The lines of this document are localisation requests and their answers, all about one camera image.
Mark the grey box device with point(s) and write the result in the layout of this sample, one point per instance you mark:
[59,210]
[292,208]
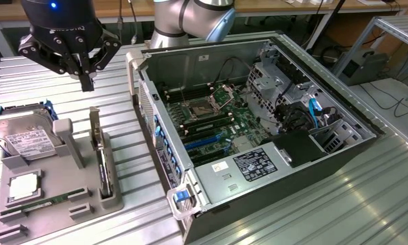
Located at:
[370,66]

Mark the grey parts rack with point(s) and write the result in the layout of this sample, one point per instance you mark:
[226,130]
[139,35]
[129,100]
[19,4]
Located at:
[81,178]

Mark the black RAM slot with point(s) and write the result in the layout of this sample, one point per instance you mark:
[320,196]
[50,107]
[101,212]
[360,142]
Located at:
[192,97]
[189,93]
[188,90]
[186,86]

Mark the silver drive bracket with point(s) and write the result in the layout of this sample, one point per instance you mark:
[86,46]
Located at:
[336,137]

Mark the low profile graphics card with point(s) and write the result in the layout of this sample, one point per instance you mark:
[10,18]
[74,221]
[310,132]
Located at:
[101,153]

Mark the green motherboard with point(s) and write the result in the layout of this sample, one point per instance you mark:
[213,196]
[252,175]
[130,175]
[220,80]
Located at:
[254,120]

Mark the silver CPU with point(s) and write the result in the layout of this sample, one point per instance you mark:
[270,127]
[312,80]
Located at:
[23,186]

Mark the CPU socket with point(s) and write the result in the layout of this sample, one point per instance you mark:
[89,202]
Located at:
[200,109]

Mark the silver finned heat sink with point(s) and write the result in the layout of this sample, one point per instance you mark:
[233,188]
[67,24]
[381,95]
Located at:
[242,143]

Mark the grey power supply with label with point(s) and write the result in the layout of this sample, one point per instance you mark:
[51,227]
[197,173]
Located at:
[217,183]

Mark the open black PC case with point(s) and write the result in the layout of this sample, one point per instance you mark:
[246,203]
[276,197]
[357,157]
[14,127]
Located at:
[257,211]

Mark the silver hard disk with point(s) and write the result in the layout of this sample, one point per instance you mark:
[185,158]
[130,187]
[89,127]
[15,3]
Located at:
[23,135]

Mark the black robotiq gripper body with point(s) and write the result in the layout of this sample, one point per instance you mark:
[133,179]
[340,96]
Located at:
[63,23]

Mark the blue expansion slot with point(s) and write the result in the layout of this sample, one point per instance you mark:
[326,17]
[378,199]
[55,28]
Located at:
[204,143]

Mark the blue disk carrier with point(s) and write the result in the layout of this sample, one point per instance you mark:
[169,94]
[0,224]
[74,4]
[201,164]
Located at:
[50,109]

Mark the installed black RAM stick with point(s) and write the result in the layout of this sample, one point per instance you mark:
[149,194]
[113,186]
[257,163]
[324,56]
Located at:
[208,127]

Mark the aluminium slat frame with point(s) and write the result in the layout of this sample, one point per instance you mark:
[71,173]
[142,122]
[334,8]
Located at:
[393,24]

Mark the silver universal robots arm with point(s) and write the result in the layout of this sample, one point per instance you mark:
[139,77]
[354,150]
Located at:
[176,20]

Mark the silver disk bay cage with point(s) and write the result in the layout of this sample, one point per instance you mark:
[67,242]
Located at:
[265,84]

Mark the wooden desk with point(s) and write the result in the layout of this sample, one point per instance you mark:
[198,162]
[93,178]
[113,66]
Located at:
[6,10]

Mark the green RAM stick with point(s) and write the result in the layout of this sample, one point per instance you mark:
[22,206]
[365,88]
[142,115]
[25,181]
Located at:
[43,203]

